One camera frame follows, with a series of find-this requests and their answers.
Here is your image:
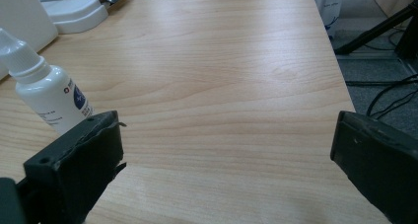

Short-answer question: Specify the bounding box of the white dropper bottle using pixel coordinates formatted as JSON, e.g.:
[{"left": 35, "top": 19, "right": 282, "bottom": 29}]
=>
[{"left": 0, "top": 28, "right": 97, "bottom": 135}]

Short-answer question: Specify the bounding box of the black cable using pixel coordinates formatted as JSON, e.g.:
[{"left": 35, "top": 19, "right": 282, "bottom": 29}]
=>
[
  {"left": 363, "top": 26, "right": 408, "bottom": 52},
  {"left": 344, "top": 73, "right": 418, "bottom": 119}
]

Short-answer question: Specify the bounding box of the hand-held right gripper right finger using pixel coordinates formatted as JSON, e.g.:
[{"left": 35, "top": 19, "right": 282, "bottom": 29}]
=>
[{"left": 329, "top": 111, "right": 418, "bottom": 224}]

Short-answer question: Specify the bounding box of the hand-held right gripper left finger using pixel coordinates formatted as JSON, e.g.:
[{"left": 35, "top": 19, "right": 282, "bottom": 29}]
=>
[{"left": 15, "top": 110, "right": 127, "bottom": 224}]

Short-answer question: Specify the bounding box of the white plastic stand base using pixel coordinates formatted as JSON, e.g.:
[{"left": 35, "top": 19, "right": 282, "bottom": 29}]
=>
[{"left": 32, "top": 0, "right": 136, "bottom": 35}]

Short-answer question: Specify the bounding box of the black stand leg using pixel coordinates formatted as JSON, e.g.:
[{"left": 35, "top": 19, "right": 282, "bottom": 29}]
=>
[{"left": 334, "top": 0, "right": 418, "bottom": 56}]

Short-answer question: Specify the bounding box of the white printed bag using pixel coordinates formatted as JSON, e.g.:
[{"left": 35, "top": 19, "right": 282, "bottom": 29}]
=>
[{"left": 310, "top": 0, "right": 344, "bottom": 39}]

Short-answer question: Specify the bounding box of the white box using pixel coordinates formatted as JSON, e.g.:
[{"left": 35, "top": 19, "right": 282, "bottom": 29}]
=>
[{"left": 0, "top": 0, "right": 59, "bottom": 81}]

